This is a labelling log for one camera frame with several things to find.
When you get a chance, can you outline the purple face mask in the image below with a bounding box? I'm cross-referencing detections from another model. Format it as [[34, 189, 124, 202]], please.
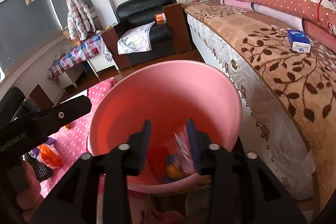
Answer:
[[28, 137, 57, 159]]

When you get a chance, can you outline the orange plastic wrapper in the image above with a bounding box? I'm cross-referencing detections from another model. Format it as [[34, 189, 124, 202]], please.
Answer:
[[37, 144, 63, 169]]

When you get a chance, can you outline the black foam fruit net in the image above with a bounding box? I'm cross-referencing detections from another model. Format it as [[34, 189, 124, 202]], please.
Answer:
[[23, 153, 53, 182]]

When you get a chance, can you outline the printed paper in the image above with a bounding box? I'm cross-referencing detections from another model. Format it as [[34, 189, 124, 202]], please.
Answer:
[[174, 126, 195, 176]]

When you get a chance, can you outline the yellow wrapper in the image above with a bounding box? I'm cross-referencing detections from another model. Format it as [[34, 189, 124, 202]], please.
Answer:
[[166, 164, 184, 180]]

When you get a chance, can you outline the pink plastic trash bucket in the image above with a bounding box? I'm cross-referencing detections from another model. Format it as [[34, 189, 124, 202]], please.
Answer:
[[88, 60, 242, 194]]

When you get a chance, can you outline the left human hand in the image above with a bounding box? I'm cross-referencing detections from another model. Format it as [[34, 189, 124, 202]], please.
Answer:
[[16, 160, 44, 223]]

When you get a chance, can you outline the black armchair by window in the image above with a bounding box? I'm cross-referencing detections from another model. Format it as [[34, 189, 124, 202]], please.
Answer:
[[1, 85, 54, 128]]

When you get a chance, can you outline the pink polka dot blanket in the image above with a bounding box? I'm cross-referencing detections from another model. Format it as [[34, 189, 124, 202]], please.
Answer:
[[39, 77, 169, 224]]

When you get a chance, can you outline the bed with brown leaf blanket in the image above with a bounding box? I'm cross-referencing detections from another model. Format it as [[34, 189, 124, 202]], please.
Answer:
[[183, 2, 335, 210]]

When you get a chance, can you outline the window with grey blinds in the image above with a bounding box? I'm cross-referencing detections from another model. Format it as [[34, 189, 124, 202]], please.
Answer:
[[0, 0, 93, 75]]

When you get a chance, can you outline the plaid covered side table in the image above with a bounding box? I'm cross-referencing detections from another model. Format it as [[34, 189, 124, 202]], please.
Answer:
[[47, 34, 120, 84]]

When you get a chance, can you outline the hanging floral puffer jacket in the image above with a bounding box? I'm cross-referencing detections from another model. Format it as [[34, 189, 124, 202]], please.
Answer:
[[66, 0, 96, 41]]

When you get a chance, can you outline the floral cloth on armchair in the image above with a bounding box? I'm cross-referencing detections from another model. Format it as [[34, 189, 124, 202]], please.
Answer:
[[117, 22, 155, 55]]

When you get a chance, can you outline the blue tissue pack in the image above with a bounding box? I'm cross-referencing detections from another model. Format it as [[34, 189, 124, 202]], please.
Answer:
[[288, 30, 311, 53]]

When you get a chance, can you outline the black armchair by bed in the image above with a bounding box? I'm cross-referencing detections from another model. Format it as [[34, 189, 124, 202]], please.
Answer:
[[101, 0, 192, 70]]

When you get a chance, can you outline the orange box on armrest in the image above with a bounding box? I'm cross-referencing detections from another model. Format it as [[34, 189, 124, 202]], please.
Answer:
[[155, 13, 166, 22]]

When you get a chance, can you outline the rolled red polka dot quilt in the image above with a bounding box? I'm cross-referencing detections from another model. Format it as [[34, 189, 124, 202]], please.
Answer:
[[195, 0, 335, 52]]

